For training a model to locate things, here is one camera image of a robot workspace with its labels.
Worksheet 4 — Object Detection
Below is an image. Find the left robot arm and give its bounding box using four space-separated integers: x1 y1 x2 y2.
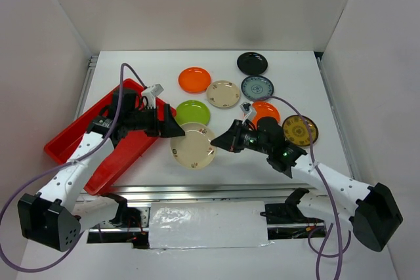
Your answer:
18 89 185 252

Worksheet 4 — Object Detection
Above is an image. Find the aluminium rail front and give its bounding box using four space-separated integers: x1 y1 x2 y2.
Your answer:
72 184 326 203

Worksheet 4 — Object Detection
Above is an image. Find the black plate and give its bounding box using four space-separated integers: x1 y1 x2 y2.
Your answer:
236 52 268 75

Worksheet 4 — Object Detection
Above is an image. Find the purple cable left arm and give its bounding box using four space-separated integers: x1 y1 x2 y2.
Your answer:
0 62 148 273

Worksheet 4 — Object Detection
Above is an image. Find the green plate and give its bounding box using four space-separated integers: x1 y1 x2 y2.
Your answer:
175 100 211 125

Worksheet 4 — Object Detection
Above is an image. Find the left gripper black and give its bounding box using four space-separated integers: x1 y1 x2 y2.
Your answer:
125 104 185 138

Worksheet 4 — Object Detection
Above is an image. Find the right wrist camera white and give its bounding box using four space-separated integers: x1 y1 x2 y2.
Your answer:
240 102 257 123

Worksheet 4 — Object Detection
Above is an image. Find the beige plate with motifs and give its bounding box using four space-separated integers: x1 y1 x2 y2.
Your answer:
206 80 241 109

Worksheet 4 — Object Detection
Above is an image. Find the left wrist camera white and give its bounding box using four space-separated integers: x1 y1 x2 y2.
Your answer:
141 84 164 108

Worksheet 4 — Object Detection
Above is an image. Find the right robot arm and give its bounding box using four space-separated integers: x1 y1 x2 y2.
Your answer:
211 117 403 252

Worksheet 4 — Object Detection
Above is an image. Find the yellow brown patterned plate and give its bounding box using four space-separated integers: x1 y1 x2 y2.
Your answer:
282 115 319 147

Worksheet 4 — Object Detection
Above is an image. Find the orange plate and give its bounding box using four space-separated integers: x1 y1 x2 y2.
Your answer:
178 67 212 94
252 101 281 125

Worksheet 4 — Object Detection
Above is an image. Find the white foil cover sheet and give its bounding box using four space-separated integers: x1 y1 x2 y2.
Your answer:
148 201 269 249

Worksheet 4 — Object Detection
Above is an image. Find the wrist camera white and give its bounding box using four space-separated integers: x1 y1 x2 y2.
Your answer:
240 102 257 123
141 84 164 108

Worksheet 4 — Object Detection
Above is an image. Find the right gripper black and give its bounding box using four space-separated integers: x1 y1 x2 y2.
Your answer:
211 119 272 155

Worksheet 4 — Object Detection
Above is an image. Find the blue white patterned plate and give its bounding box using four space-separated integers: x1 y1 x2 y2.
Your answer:
241 75 274 101

